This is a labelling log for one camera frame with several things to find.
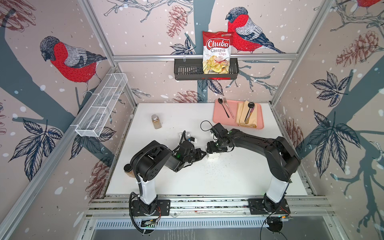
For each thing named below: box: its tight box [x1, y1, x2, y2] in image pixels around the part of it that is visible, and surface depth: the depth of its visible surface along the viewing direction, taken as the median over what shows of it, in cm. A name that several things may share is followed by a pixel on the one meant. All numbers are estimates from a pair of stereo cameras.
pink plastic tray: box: [213, 99, 265, 130], surface depth 117 cm
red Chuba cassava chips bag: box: [202, 31, 234, 75], surface depth 87 cm
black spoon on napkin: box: [244, 102, 255, 124], surface depth 120 cm
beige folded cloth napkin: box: [236, 100, 257, 128], surface depth 114 cm
